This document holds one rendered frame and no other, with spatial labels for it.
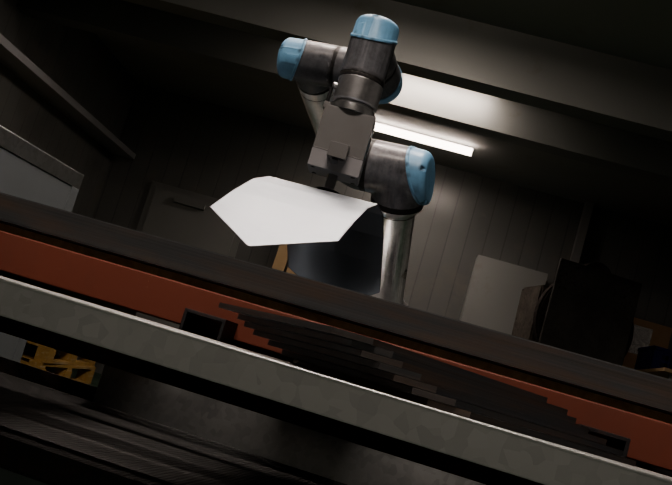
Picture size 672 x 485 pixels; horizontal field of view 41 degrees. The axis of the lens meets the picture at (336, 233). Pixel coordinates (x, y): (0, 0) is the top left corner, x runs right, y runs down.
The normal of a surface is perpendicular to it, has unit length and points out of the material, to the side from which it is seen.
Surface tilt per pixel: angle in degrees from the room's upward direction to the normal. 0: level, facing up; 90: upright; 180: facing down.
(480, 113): 90
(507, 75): 90
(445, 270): 90
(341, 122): 91
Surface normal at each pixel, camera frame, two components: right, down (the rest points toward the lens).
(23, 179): 0.95, 0.26
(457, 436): -0.15, -0.19
